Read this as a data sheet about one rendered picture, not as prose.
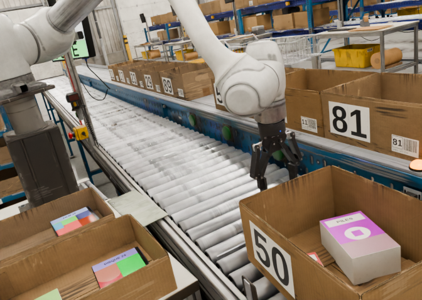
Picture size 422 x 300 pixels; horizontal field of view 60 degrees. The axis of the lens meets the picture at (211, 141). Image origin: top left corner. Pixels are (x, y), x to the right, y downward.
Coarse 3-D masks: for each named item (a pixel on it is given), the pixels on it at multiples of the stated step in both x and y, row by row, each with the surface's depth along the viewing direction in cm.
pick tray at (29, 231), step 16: (80, 192) 133; (96, 192) 128; (32, 208) 125; (48, 208) 128; (64, 208) 131; (80, 208) 134; (96, 208) 137; (0, 224) 121; (16, 224) 123; (32, 224) 126; (48, 224) 129; (96, 224) 109; (0, 240) 122; (16, 240) 124; (32, 240) 123; (48, 240) 102; (0, 256) 117; (16, 256) 99
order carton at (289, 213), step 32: (288, 192) 96; (320, 192) 100; (352, 192) 94; (384, 192) 84; (256, 224) 83; (288, 224) 98; (384, 224) 87; (416, 224) 79; (320, 256) 90; (416, 256) 81; (320, 288) 65; (352, 288) 57; (384, 288) 57; (416, 288) 61
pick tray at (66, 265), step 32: (128, 224) 110; (32, 256) 97; (64, 256) 102; (96, 256) 106; (160, 256) 93; (0, 288) 94; (32, 288) 98; (64, 288) 96; (96, 288) 93; (128, 288) 82; (160, 288) 87
